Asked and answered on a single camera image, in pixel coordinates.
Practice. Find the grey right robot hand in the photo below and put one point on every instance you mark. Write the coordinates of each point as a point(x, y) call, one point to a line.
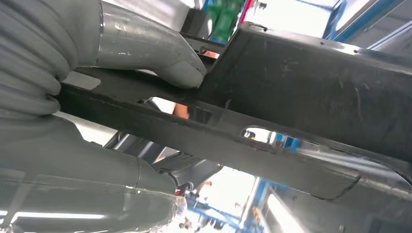
point(80, 193)

